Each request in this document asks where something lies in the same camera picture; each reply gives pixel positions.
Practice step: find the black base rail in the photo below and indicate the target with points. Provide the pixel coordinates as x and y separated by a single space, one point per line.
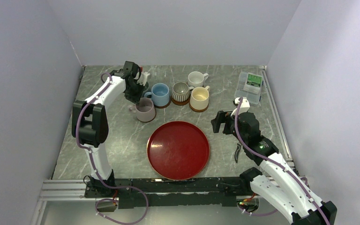
131 193

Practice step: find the cream yellow mug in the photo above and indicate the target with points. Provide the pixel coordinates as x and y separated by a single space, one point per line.
199 97

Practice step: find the clear plastic parts box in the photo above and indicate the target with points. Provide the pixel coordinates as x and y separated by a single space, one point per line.
249 86

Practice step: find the grey ribbed mug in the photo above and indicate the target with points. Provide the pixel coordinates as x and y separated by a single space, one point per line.
181 91

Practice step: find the brown coaster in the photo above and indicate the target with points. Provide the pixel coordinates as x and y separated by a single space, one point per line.
180 103
198 110
161 107

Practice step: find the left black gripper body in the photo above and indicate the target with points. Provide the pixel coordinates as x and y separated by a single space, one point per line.
134 93

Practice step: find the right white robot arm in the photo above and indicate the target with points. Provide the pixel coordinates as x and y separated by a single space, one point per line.
272 178

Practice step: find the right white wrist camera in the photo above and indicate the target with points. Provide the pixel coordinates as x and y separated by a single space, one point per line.
242 105

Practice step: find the red round tray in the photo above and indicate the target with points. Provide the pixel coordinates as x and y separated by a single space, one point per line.
178 150

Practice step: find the lilac mug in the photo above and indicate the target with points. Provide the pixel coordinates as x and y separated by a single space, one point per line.
144 110

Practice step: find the grey-green mug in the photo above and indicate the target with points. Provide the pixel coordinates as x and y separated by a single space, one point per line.
146 88

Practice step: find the white mug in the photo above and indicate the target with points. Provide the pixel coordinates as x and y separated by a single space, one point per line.
197 79

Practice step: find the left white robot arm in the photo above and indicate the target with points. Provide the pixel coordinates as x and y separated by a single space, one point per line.
89 119

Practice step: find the black handled pliers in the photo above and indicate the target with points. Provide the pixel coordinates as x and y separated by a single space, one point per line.
237 152

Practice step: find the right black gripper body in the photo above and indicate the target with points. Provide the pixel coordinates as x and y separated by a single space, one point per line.
243 137

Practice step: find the blue mug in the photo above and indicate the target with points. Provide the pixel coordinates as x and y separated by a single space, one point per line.
159 94

